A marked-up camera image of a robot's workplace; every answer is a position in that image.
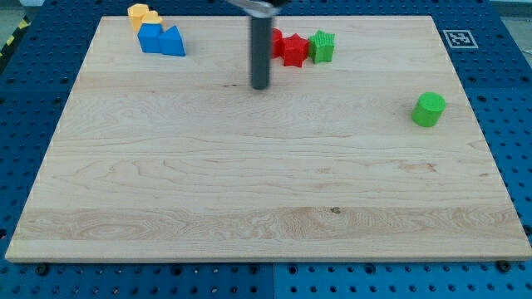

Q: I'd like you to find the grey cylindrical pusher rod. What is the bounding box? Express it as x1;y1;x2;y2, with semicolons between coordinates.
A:
250;17;272;90

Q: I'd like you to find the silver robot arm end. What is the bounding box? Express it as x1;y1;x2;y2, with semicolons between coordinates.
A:
227;0;288;18

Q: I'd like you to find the blue triangle block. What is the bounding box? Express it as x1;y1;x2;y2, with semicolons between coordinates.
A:
158;26;186;56

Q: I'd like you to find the yellow pentagon block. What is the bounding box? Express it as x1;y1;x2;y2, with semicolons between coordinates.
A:
127;3;150;32

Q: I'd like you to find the blue cube block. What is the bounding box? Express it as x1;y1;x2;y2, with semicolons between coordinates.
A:
137;23;163;53

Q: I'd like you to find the white fiducial marker tag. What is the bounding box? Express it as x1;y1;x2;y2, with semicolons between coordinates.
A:
443;29;478;49

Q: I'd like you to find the wooden board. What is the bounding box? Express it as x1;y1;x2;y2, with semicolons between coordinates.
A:
6;16;531;263

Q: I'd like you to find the yellow heart block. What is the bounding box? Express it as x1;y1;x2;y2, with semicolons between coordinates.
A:
141;10;163;25

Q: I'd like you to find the red star block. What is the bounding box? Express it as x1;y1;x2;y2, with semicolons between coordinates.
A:
282;33;309;68

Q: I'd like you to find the green star block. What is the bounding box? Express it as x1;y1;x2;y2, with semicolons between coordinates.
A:
308;30;335;64

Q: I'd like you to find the red round block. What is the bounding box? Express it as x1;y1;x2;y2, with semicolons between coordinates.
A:
271;27;283;58

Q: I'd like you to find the black yellow hazard tape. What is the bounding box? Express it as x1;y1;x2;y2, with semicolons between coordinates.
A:
1;15;31;60

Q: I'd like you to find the green cylinder block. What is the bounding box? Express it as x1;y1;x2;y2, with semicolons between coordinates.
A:
411;91;446;127

